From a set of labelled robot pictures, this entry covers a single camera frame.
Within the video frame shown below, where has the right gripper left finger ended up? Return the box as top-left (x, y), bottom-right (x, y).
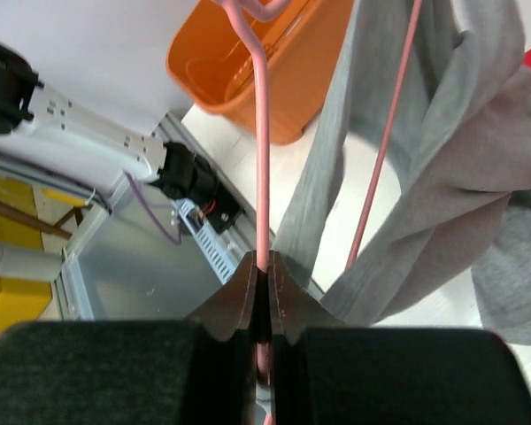
top-left (0, 252), bottom-right (258, 424)

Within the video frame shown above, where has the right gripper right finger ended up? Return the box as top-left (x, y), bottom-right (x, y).
top-left (268, 252), bottom-right (531, 424)

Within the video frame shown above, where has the grey tank top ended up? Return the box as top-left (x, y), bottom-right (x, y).
top-left (273, 1), bottom-right (531, 345)

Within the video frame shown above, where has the pink wire hanger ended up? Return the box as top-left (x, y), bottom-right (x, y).
top-left (219, 0), bottom-right (426, 425)

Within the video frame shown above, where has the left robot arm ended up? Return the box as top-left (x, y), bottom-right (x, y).
top-left (0, 44), bottom-right (219, 206)

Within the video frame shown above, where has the yellow box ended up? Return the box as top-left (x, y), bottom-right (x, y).
top-left (0, 177), bottom-right (85, 332)

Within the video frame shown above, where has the orange plastic basket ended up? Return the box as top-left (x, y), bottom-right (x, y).
top-left (165, 0), bottom-right (355, 146)

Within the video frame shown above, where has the white slotted cable duct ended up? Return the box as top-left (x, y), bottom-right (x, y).
top-left (176, 198), bottom-right (244, 285)

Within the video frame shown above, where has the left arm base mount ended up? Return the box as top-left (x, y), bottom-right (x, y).
top-left (192, 178), bottom-right (243, 234)

